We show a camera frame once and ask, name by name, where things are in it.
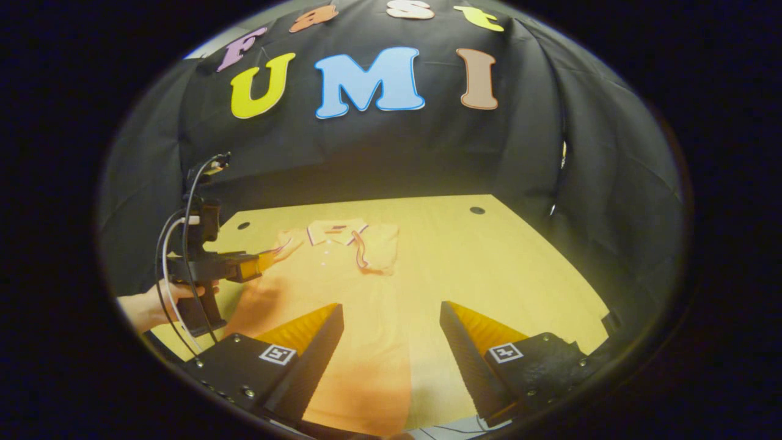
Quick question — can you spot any black backdrop cloth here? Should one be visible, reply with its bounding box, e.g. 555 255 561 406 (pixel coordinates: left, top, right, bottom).
98 0 685 343

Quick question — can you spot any orange polo T-shirt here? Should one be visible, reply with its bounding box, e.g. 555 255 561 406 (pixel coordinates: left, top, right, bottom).
223 218 413 438

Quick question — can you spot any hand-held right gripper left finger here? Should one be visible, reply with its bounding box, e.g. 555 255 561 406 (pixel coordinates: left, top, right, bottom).
182 302 345 428

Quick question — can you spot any white cable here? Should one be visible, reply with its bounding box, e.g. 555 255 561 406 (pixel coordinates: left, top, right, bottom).
161 215 202 355

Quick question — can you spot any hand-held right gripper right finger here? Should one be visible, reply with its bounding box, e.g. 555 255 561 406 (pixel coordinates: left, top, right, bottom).
440 301 602 428

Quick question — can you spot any black cable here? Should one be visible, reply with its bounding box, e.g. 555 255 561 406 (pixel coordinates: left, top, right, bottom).
154 153 232 358

